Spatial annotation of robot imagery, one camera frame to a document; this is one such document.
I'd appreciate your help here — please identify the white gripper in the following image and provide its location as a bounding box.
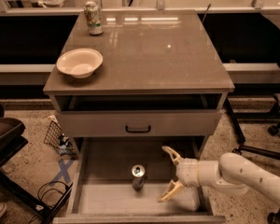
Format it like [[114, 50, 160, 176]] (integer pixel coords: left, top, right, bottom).
[[158, 146, 200, 203]]

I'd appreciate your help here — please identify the silver redbull can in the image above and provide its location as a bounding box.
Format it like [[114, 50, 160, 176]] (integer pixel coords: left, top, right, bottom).
[[132, 164, 146, 191]]

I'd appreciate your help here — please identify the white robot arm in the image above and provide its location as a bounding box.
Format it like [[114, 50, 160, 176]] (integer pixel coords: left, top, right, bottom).
[[159, 146, 280, 208]]

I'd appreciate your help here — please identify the closed top drawer front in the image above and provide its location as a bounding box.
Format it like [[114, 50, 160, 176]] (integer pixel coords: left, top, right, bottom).
[[56, 110, 222, 137]]

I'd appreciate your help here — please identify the open middle drawer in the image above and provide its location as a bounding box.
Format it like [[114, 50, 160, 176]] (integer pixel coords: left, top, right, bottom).
[[53, 138, 225, 224]]

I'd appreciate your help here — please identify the grey drawer cabinet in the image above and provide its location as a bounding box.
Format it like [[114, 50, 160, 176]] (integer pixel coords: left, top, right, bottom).
[[42, 9, 236, 224]]

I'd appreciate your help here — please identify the green soda can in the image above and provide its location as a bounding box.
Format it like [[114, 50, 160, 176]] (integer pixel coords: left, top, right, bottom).
[[84, 1, 104, 35]]

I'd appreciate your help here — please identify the black office chair base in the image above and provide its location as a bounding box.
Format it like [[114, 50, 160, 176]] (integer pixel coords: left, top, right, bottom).
[[223, 92, 280, 224]]

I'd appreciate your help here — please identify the white paper bowl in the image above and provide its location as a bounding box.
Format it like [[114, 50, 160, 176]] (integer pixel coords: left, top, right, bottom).
[[56, 49, 103, 78]]

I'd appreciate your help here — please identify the dark chair on left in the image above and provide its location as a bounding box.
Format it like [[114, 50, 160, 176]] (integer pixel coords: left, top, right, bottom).
[[0, 104, 72, 224]]

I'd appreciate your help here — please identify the black drawer handle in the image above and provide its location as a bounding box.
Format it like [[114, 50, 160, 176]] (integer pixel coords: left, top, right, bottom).
[[125, 125, 151, 133]]

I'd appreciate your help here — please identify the black cable on floor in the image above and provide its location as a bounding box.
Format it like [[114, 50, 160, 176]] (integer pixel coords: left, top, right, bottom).
[[27, 180, 73, 224]]

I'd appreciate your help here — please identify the black wire basket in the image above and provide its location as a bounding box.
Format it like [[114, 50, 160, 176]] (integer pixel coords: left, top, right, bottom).
[[44, 121, 77, 159]]

